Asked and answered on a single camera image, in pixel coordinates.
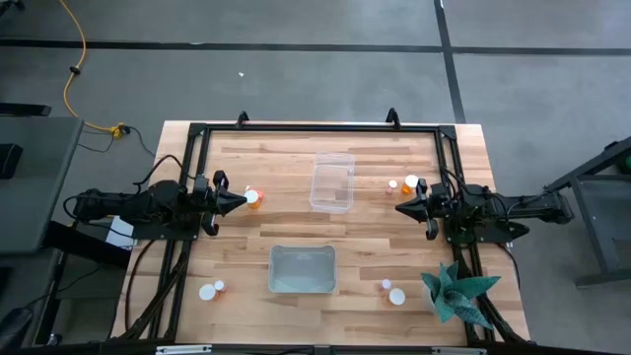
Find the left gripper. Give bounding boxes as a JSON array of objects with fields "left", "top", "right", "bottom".
[{"left": 192, "top": 170, "right": 247, "bottom": 237}]

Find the white paper label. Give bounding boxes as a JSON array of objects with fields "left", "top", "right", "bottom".
[{"left": 105, "top": 215, "right": 137, "bottom": 249}]

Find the silver metal bracket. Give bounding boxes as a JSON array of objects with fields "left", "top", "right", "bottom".
[
  {"left": 155, "top": 344, "right": 213, "bottom": 355},
  {"left": 431, "top": 346, "right": 487, "bottom": 355}
]

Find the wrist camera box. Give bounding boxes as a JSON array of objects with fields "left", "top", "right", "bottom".
[
  {"left": 191, "top": 173, "right": 211, "bottom": 197},
  {"left": 429, "top": 182, "right": 453, "bottom": 203}
]

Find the black floor cable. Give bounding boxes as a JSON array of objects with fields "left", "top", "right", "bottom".
[{"left": 77, "top": 125, "right": 157, "bottom": 158}]

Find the green plant in white pot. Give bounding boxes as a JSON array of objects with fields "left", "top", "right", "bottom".
[{"left": 420, "top": 260, "right": 503, "bottom": 330}]

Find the grey plastic bin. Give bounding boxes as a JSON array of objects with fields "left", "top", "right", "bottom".
[{"left": 267, "top": 244, "right": 338, "bottom": 296}]

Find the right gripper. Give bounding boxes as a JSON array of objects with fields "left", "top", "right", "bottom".
[{"left": 395, "top": 177, "right": 448, "bottom": 242}]

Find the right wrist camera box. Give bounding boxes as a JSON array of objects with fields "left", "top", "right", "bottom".
[{"left": 429, "top": 182, "right": 453, "bottom": 203}]

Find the yellow extension cable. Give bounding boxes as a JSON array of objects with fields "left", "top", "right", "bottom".
[{"left": 58, "top": 0, "right": 127, "bottom": 138}]

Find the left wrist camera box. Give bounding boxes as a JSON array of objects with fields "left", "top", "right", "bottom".
[{"left": 191, "top": 173, "right": 211, "bottom": 197}]

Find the black stand beam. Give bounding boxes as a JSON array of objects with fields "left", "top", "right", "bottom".
[{"left": 41, "top": 220, "right": 133, "bottom": 270}]

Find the dark metal stand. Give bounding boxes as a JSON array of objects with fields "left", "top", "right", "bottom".
[{"left": 543, "top": 136, "right": 631, "bottom": 288}]

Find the black flat bar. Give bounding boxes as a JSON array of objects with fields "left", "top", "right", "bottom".
[{"left": 0, "top": 102, "right": 52, "bottom": 118}]

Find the black rounded device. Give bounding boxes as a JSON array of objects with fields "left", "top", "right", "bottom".
[{"left": 0, "top": 308, "right": 34, "bottom": 352}]

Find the black box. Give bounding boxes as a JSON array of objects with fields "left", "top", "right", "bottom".
[{"left": 0, "top": 142, "right": 24, "bottom": 180}]

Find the clear plastic bin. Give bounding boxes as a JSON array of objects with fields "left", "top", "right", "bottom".
[{"left": 309, "top": 151, "right": 356, "bottom": 214}]

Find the black aluminium table frame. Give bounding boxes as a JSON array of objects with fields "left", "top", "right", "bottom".
[{"left": 110, "top": 121, "right": 531, "bottom": 346}]

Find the grey side table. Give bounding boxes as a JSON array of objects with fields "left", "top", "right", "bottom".
[{"left": 0, "top": 115, "right": 85, "bottom": 255}]

